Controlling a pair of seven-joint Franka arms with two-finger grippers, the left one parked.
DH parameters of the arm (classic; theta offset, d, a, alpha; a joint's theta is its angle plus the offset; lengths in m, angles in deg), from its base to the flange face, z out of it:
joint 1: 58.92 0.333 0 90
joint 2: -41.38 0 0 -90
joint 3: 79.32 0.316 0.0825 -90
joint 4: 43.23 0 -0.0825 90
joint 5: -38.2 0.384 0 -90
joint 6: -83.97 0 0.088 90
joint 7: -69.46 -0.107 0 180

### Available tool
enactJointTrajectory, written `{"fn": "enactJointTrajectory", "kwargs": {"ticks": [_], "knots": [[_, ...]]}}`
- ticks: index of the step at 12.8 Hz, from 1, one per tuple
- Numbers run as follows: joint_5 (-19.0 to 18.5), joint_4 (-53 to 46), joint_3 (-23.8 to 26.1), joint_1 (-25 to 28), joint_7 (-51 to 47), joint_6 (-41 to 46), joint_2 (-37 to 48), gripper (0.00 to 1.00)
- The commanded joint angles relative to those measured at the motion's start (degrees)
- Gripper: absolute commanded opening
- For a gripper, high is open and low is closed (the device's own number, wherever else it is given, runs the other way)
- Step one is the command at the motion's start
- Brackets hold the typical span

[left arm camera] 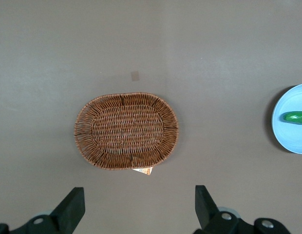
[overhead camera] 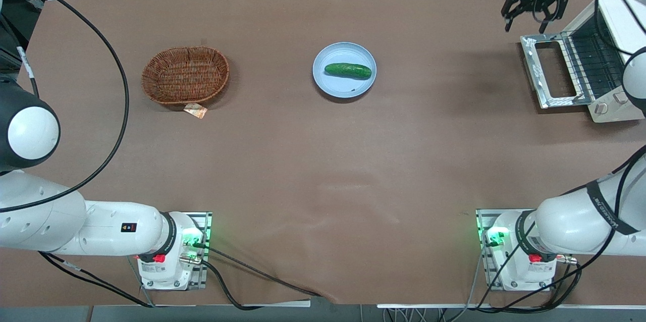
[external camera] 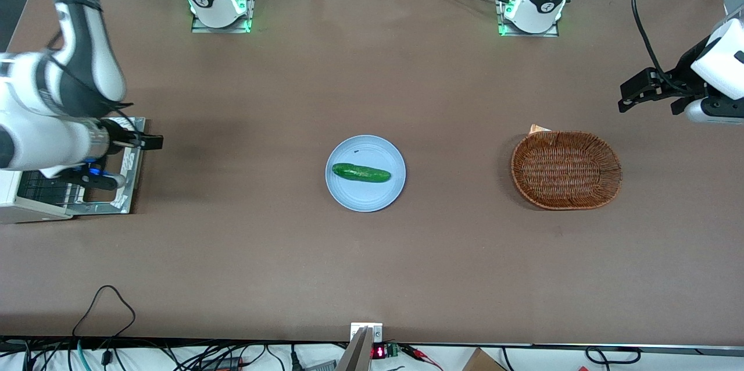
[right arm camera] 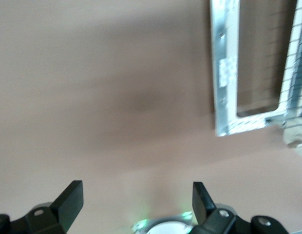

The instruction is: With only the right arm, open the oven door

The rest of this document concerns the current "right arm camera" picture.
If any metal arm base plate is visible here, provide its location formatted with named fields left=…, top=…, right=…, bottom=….
left=132, top=211, right=193, bottom=234

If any silver toaster oven body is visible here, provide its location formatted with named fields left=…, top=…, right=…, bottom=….
left=281, top=0, right=302, bottom=153

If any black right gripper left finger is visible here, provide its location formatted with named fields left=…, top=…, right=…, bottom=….
left=0, top=180, right=83, bottom=234

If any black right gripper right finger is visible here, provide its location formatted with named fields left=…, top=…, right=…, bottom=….
left=189, top=181, right=291, bottom=234

